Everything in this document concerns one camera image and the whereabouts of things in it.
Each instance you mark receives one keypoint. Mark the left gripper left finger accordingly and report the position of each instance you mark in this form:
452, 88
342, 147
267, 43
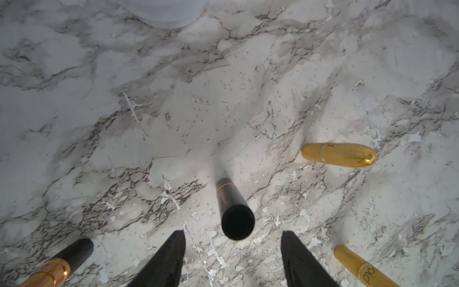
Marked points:
164, 268

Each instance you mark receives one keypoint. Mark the white potted artificial plant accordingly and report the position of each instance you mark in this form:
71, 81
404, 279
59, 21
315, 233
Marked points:
166, 14

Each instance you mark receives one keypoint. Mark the black lipstick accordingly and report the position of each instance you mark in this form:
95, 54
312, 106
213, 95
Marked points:
237, 219
55, 271

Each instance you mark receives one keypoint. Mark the gold lipstick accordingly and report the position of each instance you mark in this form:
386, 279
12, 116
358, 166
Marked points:
340, 154
369, 275

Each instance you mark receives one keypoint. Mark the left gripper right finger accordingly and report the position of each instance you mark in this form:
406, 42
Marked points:
300, 266

